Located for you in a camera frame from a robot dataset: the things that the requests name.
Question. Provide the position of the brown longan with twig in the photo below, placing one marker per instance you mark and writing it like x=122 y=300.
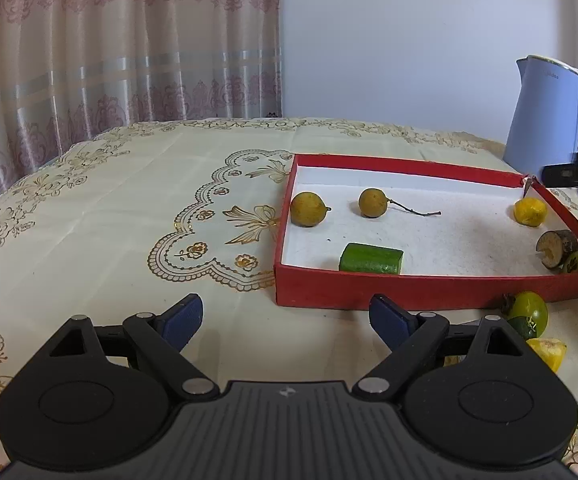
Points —
x=371 y=202

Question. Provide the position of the dark sugarcane piece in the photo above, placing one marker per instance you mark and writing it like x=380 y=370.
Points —
x=551 y=250

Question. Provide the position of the red shallow box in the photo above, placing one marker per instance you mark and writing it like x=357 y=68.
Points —
x=394 y=292

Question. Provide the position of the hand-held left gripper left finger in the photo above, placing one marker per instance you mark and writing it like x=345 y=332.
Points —
x=183 y=320

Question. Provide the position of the large yellow fruit piece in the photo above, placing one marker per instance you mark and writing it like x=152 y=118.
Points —
x=549 y=352

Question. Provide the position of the green cucumber piece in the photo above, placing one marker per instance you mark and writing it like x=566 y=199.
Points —
x=369 y=259

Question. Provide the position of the light blue electric kettle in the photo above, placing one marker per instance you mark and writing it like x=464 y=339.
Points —
x=539 y=120

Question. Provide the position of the pink patterned curtain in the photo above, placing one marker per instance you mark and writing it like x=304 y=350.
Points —
x=119 y=60

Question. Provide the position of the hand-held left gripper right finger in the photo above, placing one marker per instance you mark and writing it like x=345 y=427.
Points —
x=389 y=320

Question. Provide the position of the small yellow fruit piece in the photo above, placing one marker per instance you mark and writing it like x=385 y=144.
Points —
x=529 y=211

